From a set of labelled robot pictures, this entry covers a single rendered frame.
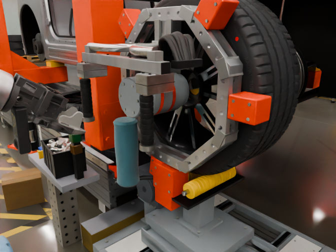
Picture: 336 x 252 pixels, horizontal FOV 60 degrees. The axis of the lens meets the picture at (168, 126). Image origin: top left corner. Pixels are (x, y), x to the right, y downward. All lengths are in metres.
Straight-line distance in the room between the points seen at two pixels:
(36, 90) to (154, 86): 0.27
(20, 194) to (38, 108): 1.38
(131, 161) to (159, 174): 0.12
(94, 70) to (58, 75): 2.30
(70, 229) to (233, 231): 0.81
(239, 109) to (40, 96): 0.49
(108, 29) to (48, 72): 2.02
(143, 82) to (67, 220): 1.04
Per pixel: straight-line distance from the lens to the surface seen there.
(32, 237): 1.81
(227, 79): 0.81
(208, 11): 0.86
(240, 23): 0.89
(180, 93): 0.96
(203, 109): 1.03
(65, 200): 1.55
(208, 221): 1.37
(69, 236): 1.66
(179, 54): 0.76
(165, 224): 1.38
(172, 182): 1.08
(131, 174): 1.12
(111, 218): 1.60
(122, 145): 1.07
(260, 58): 0.86
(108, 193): 1.63
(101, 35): 1.29
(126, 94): 0.93
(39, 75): 3.24
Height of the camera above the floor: 1.06
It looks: 18 degrees down
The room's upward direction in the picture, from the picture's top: straight up
